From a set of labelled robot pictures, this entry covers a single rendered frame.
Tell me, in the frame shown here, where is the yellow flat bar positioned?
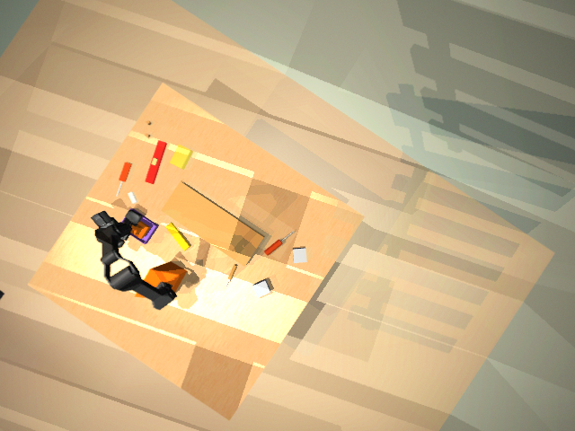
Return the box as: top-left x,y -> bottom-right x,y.
165,223 -> 190,251

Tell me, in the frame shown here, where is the yellow rectangular block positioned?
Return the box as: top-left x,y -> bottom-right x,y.
170,145 -> 192,170

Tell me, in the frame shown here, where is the purple rectangular tray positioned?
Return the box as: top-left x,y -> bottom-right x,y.
129,208 -> 159,244

